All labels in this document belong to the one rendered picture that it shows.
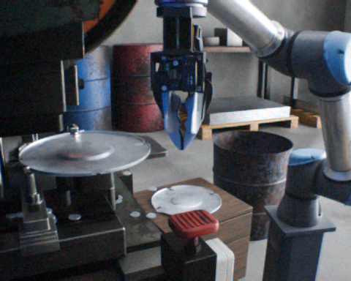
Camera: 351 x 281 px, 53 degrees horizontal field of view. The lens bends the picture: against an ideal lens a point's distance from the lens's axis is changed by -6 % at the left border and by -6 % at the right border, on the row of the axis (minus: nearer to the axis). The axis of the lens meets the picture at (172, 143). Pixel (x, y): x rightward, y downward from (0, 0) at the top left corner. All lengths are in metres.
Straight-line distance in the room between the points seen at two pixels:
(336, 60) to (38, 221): 0.66
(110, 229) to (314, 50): 0.57
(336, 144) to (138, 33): 3.51
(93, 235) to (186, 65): 0.34
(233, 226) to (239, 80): 3.60
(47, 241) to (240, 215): 1.02
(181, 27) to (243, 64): 4.45
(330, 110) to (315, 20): 4.81
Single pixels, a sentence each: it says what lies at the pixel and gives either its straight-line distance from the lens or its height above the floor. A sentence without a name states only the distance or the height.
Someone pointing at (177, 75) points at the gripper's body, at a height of 0.98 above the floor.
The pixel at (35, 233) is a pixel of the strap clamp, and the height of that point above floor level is 0.74.
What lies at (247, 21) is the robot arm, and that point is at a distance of 0.81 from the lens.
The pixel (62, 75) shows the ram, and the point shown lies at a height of 0.96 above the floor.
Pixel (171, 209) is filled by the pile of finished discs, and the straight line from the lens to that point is 1.49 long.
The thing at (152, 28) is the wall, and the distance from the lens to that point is 4.35.
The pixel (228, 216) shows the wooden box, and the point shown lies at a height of 0.35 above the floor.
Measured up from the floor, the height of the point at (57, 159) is 0.78.
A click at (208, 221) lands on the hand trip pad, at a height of 0.76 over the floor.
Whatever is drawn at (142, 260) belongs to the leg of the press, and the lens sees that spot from 0.69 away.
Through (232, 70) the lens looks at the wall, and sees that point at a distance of 4.87.
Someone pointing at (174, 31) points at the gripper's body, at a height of 1.04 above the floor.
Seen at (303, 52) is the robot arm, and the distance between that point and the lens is 0.88.
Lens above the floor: 1.04
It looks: 18 degrees down
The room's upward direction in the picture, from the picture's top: straight up
